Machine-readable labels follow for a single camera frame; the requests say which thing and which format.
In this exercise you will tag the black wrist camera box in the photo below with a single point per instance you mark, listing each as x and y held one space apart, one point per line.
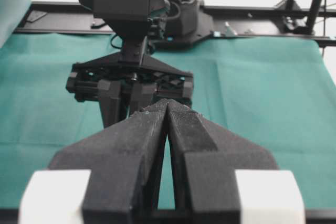
134 10

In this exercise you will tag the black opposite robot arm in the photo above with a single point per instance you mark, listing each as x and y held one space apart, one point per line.
180 17

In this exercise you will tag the black tripod stand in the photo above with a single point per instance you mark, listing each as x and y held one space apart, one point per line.
307 3

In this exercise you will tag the black metal table frame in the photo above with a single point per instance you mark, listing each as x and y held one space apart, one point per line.
213 22

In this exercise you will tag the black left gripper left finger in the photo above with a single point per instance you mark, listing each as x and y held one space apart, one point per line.
125 160

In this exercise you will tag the green table cloth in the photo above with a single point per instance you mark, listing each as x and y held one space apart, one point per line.
275 92

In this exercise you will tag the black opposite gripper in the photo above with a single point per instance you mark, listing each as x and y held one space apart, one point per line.
130 71

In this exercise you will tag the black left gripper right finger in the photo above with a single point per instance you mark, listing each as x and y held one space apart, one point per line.
204 158

